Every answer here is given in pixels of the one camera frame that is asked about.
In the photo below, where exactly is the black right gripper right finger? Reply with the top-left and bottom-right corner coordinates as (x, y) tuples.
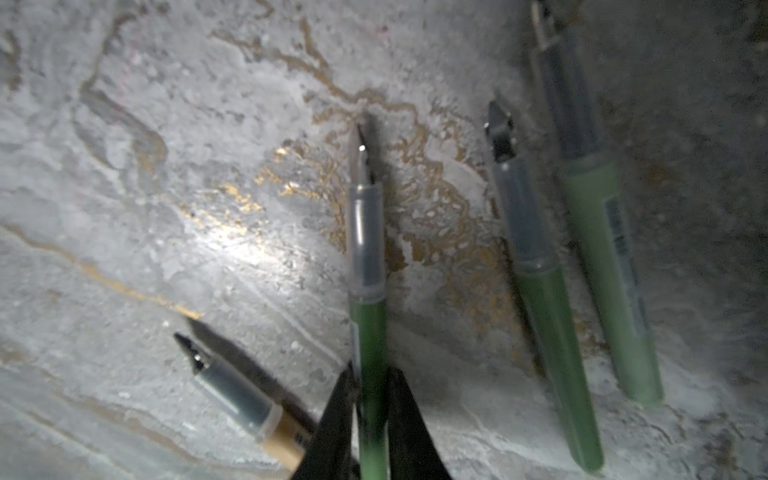
(387, 367), (452, 480)

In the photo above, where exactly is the dark green pen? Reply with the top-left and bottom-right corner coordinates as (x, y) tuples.
(484, 100), (604, 473)

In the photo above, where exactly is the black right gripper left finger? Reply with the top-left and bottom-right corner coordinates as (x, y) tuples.
(291, 367), (358, 480)

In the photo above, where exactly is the light green pen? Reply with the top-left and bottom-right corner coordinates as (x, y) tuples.
(531, 1), (664, 406)

